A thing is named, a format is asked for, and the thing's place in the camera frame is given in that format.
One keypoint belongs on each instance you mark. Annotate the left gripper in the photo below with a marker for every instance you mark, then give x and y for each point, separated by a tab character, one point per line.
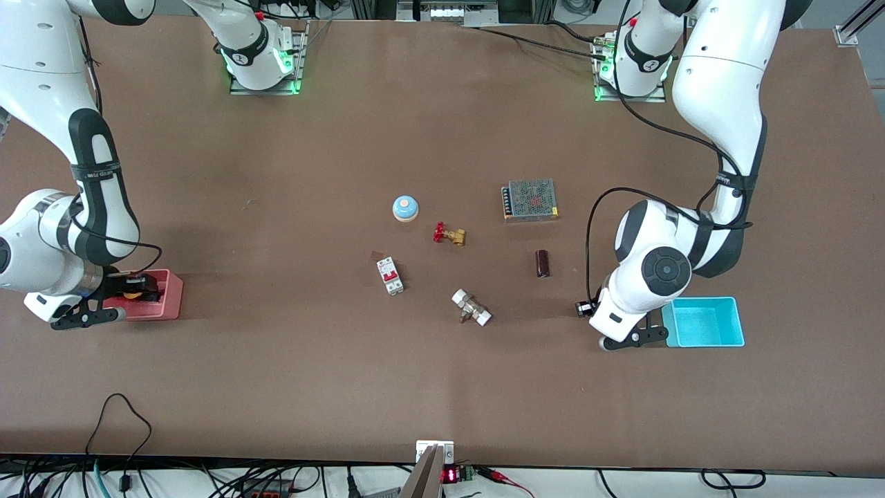
587	308

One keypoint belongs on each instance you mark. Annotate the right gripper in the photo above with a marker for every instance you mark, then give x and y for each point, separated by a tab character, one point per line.
117	286

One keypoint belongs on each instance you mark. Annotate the red push button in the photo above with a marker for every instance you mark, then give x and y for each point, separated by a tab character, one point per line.
582	311

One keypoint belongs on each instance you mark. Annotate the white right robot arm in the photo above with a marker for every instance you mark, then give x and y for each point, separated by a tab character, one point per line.
41	69

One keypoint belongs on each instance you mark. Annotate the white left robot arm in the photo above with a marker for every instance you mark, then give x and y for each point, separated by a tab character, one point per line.
719	83

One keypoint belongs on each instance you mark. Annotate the pink plastic bin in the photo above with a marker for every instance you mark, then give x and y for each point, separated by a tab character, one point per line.
169	297

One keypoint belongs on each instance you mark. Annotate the dark brown cylinder capacitor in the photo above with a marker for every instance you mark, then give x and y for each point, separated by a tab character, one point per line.
543	264

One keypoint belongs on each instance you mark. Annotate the cyan plastic bin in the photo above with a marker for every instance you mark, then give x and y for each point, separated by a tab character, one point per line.
702	339

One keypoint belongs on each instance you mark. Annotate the metal mesh power supply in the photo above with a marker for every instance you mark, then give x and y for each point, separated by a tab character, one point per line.
531	199

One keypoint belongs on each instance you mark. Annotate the white metal pipe fitting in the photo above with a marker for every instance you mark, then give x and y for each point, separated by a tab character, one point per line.
471	307

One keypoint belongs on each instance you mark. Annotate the red alligator clip lead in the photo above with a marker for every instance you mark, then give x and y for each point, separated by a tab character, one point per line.
501	477

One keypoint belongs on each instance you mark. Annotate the white red circuit breaker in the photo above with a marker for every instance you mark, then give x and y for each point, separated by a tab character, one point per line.
390	275

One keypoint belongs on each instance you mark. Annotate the blue round bell button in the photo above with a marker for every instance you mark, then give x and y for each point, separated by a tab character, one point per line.
406	207

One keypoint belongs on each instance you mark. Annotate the red digit display module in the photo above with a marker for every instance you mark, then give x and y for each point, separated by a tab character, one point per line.
453	474

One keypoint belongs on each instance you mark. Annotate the orange power strip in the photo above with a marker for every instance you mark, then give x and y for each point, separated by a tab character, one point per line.
266	490

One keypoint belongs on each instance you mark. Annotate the grey control box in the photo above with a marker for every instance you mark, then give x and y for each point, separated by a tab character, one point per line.
449	12

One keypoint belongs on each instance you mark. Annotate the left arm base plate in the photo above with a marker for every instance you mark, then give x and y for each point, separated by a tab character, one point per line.
657	97

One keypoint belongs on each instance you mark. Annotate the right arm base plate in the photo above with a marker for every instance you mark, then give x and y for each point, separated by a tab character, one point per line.
238	89

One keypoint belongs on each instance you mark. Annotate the aluminium camera mount bar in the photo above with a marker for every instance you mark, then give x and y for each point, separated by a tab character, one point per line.
425	477

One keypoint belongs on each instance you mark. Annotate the aluminium frame profile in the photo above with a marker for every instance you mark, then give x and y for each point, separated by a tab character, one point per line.
847	34

